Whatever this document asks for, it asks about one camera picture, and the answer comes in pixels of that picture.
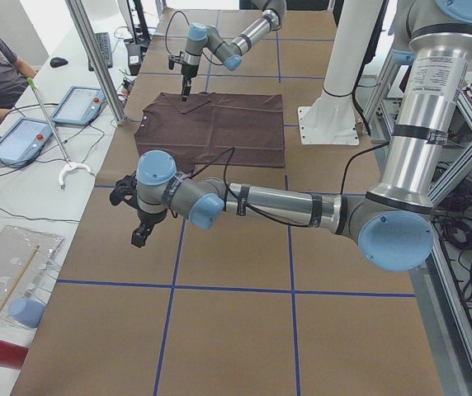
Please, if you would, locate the reacher grabber stick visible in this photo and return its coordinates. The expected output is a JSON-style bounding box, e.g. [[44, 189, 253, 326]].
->
[[26, 78, 93, 190]]

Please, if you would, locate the black power adapter box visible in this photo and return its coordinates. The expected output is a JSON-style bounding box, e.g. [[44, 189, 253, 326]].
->
[[126, 43, 143, 76]]

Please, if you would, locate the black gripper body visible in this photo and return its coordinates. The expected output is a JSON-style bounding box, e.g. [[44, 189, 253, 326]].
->
[[182, 76, 192, 87], [137, 204, 167, 231]]

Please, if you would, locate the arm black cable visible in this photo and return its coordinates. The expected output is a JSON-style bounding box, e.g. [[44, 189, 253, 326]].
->
[[165, 146, 322, 228], [164, 10, 191, 57]]

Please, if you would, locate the wooden stick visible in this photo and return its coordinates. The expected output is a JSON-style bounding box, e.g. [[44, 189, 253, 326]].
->
[[0, 245, 40, 313]]

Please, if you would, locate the aluminium truss frame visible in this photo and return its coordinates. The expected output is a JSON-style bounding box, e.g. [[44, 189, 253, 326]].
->
[[363, 49, 472, 396]]

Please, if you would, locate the light blue plastic cup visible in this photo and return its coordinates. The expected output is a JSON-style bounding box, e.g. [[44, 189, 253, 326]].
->
[[8, 298, 45, 328]]

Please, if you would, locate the clear plastic bag with items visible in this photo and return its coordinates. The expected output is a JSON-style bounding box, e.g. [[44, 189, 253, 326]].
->
[[0, 226, 64, 328]]

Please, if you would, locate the black keyboard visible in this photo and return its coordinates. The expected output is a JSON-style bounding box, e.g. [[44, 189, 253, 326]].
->
[[94, 32, 113, 68]]

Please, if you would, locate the floor cable bundle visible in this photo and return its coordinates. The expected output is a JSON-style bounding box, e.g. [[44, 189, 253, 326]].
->
[[429, 160, 472, 314]]

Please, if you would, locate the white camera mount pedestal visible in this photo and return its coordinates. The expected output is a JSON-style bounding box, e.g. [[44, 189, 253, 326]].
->
[[298, 0, 384, 146]]

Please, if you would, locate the aluminium frame post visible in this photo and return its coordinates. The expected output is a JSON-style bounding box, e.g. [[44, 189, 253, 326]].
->
[[65, 0, 126, 125]]

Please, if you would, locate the near blue teach pendant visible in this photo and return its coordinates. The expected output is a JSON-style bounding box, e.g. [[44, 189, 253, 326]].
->
[[0, 117, 52, 168]]

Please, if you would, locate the black computer mouse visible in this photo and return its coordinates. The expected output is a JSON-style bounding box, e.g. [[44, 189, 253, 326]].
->
[[50, 57, 68, 68]]

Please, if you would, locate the dark brown t-shirt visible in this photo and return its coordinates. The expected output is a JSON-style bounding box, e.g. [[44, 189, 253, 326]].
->
[[135, 92, 285, 172]]

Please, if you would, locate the far blue teach pendant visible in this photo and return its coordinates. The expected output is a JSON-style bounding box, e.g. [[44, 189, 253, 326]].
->
[[51, 86, 106, 126]]

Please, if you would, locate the blue teach pendant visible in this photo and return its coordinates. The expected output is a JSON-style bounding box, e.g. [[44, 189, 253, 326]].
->
[[0, 117, 52, 168], [51, 86, 106, 126]]

